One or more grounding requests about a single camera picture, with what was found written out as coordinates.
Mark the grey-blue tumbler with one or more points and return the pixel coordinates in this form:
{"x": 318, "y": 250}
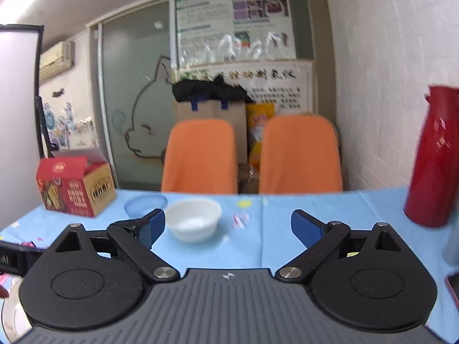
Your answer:
{"x": 451, "y": 250}

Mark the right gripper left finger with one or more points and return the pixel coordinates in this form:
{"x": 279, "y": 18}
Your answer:
{"x": 133, "y": 240}

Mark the yellow snack bag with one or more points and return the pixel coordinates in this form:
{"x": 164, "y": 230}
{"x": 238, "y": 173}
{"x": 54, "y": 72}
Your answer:
{"x": 258, "y": 114}

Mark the red snack box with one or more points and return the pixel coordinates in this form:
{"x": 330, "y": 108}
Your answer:
{"x": 77, "y": 182}

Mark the black cloth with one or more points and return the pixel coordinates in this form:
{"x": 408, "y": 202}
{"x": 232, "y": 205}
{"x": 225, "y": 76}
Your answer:
{"x": 200, "y": 90}

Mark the smartphone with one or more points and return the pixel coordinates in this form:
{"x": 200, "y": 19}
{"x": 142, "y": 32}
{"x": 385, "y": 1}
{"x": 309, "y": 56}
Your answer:
{"x": 452, "y": 283}

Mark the lower chinese sign board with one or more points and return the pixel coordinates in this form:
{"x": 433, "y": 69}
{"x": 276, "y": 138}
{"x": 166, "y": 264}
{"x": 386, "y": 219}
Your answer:
{"x": 289, "y": 84}

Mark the red thermos jug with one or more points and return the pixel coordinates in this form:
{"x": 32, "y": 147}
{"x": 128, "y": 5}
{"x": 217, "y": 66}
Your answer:
{"x": 434, "y": 185}

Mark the white ceramic bowl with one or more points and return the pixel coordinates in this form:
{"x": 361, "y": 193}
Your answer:
{"x": 193, "y": 220}

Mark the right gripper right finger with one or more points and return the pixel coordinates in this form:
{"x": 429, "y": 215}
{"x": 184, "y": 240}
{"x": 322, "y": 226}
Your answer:
{"x": 322, "y": 240}

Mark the black framed whiteboard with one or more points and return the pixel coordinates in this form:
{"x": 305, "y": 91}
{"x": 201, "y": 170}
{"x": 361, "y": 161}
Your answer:
{"x": 20, "y": 137}

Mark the upper wall poster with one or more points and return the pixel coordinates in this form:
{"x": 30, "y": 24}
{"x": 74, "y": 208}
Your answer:
{"x": 224, "y": 31}

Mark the air conditioner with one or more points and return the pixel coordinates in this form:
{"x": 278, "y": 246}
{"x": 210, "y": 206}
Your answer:
{"x": 55, "y": 60}

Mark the blue plastic bowl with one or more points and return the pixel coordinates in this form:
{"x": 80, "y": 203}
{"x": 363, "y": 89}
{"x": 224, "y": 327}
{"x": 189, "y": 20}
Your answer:
{"x": 141, "y": 205}

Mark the left orange chair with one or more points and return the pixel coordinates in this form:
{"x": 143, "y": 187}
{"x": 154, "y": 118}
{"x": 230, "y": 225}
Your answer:
{"x": 201, "y": 158}

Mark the right orange chair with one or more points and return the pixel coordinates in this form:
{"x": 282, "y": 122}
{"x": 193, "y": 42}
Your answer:
{"x": 300, "y": 155}

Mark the white brown-rimmed plate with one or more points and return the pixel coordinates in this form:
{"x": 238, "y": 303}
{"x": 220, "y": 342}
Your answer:
{"x": 14, "y": 321}

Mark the orange chair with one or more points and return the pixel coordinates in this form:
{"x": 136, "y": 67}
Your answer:
{"x": 201, "y": 158}
{"x": 300, "y": 155}

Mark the blue cartoon tablecloth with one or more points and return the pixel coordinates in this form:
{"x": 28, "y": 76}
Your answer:
{"x": 255, "y": 231}

